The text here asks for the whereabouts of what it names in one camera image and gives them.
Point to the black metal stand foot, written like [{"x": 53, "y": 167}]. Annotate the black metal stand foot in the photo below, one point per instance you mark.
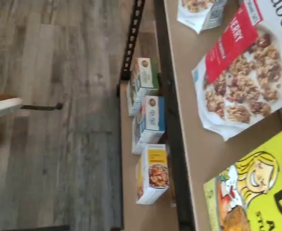
[{"x": 42, "y": 107}]

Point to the green Bobo's apple pie box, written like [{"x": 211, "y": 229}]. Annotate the green Bobo's apple pie box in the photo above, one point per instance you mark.
[{"x": 256, "y": 180}]

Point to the yellow cereal box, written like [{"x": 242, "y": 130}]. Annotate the yellow cereal box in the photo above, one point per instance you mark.
[{"x": 152, "y": 175}]

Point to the red white granola cereal box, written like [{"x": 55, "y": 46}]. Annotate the red white granola cereal box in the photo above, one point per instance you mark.
[{"x": 246, "y": 84}]

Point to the green cereal box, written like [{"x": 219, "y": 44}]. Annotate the green cereal box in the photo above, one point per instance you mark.
[{"x": 140, "y": 84}]

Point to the orange label granola bag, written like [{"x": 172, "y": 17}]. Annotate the orange label granola bag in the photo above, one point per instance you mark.
[{"x": 196, "y": 12}]

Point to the beige snack shelf board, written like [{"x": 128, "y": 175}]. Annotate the beige snack shelf board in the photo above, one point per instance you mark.
[{"x": 191, "y": 48}]

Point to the blue cereal box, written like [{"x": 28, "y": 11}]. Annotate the blue cereal box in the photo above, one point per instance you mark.
[{"x": 148, "y": 125}]

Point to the white patterned cartons group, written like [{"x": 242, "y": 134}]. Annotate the white patterned cartons group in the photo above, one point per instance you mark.
[{"x": 128, "y": 180}]

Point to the black metal shelf rack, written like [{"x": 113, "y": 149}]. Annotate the black metal shelf rack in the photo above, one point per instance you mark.
[{"x": 169, "y": 96}]

